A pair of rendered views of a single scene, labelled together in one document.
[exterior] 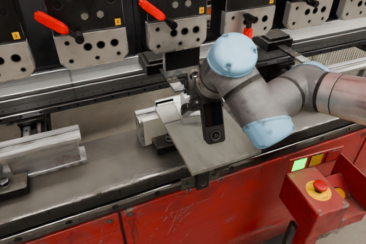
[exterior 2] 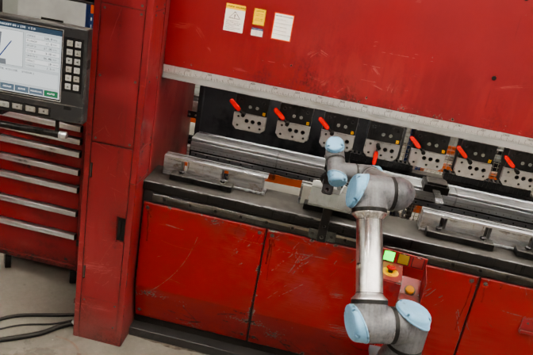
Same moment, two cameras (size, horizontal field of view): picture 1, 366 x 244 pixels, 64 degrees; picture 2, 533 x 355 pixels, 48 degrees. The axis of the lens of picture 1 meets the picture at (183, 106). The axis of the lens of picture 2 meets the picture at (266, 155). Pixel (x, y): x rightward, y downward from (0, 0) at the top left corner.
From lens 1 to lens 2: 2.01 m
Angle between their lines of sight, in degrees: 29
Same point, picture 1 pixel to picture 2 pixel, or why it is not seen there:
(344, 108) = not seen: hidden behind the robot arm
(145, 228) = (277, 254)
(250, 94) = (333, 160)
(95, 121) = not seen: hidden behind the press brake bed
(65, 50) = (280, 127)
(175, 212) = (298, 253)
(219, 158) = (325, 204)
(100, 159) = (271, 197)
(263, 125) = (331, 172)
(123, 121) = not seen: hidden behind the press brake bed
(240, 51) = (335, 143)
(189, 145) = (316, 196)
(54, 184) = (243, 195)
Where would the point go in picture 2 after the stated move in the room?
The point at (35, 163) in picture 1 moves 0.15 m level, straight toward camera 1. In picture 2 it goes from (239, 181) to (240, 194)
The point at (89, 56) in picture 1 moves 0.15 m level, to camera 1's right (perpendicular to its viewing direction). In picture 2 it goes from (289, 135) to (318, 145)
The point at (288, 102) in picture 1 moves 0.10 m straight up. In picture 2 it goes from (348, 169) to (354, 146)
